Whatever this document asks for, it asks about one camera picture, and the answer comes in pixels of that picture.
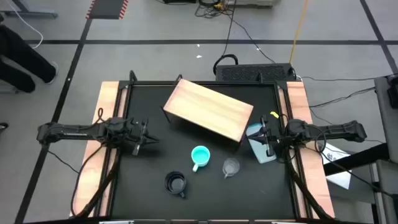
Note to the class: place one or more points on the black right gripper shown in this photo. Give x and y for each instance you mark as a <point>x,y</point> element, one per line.
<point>278,133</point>

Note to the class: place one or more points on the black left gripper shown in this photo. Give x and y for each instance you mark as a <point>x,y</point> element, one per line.
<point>135,132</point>

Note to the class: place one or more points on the clear glass mug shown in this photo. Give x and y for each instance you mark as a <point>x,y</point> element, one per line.
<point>230,168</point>

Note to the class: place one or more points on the dark blue enamel mug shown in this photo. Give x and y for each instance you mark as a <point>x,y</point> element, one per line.
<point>175,184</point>

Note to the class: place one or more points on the teal plastic mug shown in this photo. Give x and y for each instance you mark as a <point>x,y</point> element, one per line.
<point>200,155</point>

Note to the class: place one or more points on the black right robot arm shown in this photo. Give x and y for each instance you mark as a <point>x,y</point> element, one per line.
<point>335,130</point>

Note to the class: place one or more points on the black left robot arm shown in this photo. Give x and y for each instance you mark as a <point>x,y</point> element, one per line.
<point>71,132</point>

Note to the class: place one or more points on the light blue cloth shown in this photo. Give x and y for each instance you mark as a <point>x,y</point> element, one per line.
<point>260,155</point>

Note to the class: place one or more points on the small yellow tag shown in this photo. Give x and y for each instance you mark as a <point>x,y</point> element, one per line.
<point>274,114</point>

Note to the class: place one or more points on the wooden table side board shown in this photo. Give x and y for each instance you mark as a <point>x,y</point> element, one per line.
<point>105,96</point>
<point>298,96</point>

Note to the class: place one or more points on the black computer case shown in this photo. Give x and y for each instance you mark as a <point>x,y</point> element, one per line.
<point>252,73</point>

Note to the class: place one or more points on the white paper sheet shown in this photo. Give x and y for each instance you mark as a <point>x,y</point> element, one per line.
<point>340,180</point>

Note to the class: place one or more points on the black desk bar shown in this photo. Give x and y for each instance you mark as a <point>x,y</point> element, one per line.
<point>357,158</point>

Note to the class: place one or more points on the grey desk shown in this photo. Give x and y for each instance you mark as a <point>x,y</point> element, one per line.
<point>385,124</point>

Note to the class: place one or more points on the black mat with striped edge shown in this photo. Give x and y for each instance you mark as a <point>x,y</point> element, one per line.
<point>107,7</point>

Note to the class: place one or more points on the black device on desk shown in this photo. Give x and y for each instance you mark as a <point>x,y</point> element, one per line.
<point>393,93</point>

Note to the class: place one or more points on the person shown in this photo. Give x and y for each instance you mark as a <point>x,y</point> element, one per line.
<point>18,49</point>

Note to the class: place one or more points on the grey desk foot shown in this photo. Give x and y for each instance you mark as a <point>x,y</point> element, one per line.
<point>31,13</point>

